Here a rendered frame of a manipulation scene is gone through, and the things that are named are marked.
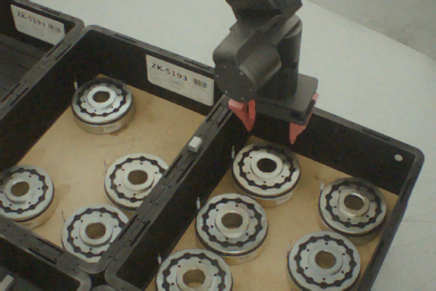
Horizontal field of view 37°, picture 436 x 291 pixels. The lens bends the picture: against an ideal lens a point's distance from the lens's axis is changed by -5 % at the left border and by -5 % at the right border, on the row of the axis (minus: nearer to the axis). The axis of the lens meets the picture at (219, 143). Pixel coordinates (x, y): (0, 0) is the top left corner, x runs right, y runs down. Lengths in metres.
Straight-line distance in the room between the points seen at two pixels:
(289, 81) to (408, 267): 0.44
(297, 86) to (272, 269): 0.26
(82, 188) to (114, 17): 0.59
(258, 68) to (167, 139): 0.37
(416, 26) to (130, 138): 1.83
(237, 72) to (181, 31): 0.74
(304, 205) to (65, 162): 0.38
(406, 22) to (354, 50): 1.28
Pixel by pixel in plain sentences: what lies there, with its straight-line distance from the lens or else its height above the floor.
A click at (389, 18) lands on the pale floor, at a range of 2.76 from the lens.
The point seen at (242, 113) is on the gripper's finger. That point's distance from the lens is 0.91.
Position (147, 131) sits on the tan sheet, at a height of 0.83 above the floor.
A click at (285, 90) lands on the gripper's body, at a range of 0.87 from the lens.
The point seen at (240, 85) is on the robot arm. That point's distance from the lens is 0.78.
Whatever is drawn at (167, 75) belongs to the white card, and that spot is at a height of 0.89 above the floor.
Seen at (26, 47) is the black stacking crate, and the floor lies 0.83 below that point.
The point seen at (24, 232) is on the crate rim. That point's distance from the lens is 0.91.
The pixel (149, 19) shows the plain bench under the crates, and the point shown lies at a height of 0.70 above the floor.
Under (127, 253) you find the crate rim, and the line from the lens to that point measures 0.86.
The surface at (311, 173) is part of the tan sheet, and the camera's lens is 1.07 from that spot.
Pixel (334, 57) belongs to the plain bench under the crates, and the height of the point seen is 0.70.
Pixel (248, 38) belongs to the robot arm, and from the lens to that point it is 0.77.
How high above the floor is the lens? 1.66
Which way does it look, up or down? 49 degrees down
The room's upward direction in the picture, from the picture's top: 1 degrees clockwise
